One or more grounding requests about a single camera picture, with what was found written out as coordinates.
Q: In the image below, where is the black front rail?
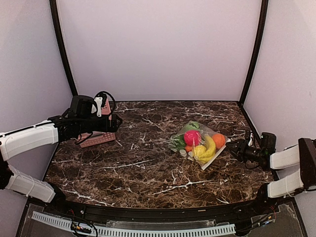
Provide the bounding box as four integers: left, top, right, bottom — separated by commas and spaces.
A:
42, 200, 278, 224

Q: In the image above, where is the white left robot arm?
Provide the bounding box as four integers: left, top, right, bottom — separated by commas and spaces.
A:
0, 115, 122, 215

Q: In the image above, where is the orange fake fruit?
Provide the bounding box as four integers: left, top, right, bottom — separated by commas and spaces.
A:
212, 134, 226, 150

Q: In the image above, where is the black frame post left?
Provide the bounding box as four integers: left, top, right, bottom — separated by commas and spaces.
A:
49, 0, 78, 96

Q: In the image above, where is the pink perforated plastic basket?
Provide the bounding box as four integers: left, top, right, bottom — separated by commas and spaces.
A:
77, 99, 116, 148

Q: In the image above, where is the green fake watermelon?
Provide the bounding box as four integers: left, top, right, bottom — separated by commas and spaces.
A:
185, 121, 200, 131

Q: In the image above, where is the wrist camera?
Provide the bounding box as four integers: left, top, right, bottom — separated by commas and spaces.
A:
260, 132, 277, 154
69, 92, 107, 119

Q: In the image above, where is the yellow fake banana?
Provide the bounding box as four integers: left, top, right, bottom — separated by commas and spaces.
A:
204, 135, 216, 162

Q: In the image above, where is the yellow fake lemon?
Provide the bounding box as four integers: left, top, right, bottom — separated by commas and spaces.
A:
192, 145, 206, 160

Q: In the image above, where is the white slotted cable duct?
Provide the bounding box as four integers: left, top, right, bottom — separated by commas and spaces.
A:
32, 211, 236, 237

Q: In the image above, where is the black frame post right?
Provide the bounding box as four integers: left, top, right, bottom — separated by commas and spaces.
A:
238, 0, 269, 107

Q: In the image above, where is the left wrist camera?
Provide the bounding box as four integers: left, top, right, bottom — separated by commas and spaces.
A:
69, 92, 107, 119

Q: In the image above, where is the black frame post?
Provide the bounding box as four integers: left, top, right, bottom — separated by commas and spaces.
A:
49, 0, 78, 96
238, 0, 269, 107

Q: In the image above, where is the pink fake fruit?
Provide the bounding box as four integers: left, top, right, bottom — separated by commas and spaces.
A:
184, 130, 201, 146

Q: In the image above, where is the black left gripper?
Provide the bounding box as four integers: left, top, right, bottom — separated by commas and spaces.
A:
78, 114, 122, 134

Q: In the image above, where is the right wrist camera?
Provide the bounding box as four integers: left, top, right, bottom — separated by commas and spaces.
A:
260, 132, 277, 154

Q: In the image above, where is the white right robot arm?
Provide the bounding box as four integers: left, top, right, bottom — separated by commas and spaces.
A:
226, 138, 316, 214

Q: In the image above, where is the clear zip top bag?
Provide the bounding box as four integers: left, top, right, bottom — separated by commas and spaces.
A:
168, 120, 231, 170

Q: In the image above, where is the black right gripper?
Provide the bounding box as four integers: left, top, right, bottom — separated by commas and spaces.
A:
226, 138, 265, 163

